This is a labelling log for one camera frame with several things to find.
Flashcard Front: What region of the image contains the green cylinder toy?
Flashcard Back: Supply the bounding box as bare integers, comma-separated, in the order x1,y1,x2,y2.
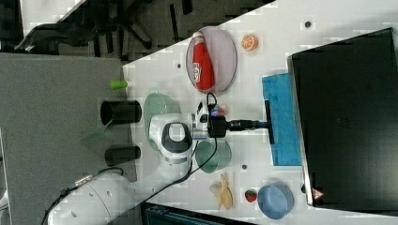
110,80,129,90

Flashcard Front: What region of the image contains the large black cup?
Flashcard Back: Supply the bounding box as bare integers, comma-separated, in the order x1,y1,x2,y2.
99,100,142,126

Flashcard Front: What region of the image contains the blue bowl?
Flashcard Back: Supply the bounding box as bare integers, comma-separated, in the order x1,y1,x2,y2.
257,182,295,219

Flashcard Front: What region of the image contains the black office chair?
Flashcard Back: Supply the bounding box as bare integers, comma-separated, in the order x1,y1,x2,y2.
14,0,152,53

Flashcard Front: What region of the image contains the small red strawberry toy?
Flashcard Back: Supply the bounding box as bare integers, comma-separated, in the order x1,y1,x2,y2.
244,189,257,203

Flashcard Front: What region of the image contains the green colander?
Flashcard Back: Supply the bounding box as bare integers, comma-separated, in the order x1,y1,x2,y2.
144,92,180,151

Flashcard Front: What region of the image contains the small black cup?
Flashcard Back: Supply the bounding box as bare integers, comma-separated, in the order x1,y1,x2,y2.
104,146,141,167

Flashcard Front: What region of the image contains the blue metal frame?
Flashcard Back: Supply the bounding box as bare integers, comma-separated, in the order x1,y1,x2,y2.
141,202,252,225

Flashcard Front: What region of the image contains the peeled banana toy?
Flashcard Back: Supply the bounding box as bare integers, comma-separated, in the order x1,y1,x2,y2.
209,174,233,210

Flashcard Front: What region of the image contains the red plush ketchup bottle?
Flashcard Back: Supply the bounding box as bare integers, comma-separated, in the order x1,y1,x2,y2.
192,32,215,91

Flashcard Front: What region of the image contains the green mug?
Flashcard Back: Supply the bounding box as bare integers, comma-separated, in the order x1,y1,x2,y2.
195,140,232,173

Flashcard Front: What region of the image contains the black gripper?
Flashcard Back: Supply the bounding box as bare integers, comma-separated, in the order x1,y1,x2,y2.
207,116,268,138

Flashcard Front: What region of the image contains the orange slice toy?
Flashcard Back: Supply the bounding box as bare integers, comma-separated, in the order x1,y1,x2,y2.
241,35,258,52

